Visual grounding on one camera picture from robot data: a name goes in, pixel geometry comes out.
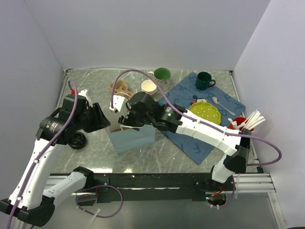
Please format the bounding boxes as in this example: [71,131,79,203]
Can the yellow dotted plate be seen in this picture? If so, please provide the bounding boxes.
[189,102,221,125]

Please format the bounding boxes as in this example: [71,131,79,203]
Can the light blue paper bag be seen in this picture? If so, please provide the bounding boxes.
[104,110,155,153]

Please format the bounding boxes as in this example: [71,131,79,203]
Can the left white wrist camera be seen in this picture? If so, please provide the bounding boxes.
[77,89,93,107]

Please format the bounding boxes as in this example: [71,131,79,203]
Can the blue alphabet cloth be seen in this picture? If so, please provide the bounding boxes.
[163,72,245,165]

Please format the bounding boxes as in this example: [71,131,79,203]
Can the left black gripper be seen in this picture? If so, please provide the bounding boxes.
[74,102,111,133]

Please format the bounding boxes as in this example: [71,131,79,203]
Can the dark green mug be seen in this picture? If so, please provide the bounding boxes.
[195,72,216,91]

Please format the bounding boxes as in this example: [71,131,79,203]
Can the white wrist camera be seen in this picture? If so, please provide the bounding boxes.
[77,89,93,107]
[109,95,130,118]

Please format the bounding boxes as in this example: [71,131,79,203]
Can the white paper-wrapped straws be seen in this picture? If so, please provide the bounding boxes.
[228,110,265,132]

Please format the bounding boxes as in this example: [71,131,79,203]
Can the black lid stack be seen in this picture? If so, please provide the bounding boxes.
[68,131,87,150]

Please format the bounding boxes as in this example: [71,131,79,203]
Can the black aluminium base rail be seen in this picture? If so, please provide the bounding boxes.
[45,171,277,203]

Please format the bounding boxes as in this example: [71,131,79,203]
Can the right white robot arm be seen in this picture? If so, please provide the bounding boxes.
[110,92,251,190]

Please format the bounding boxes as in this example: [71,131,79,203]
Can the purple cable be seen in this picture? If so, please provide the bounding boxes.
[6,80,124,229]
[111,69,283,208]

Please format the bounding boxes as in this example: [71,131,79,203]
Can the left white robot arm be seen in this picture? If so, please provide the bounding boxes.
[0,90,110,227]

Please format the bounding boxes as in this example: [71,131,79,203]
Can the white mug green interior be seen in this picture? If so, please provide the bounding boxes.
[147,68,171,91]

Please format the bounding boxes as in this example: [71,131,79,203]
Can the silver spoon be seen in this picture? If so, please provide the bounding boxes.
[212,96,235,115]

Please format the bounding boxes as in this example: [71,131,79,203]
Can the stack of brown paper cups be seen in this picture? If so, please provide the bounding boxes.
[141,80,157,98]

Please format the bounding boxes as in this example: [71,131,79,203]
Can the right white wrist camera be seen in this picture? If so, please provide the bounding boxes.
[109,95,130,118]

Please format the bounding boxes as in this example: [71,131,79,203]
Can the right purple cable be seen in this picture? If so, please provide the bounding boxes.
[111,69,283,208]

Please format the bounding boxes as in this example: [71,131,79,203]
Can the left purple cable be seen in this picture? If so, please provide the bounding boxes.
[6,80,124,229]

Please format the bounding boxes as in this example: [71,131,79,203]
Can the red cup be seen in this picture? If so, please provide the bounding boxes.
[228,117,248,130]

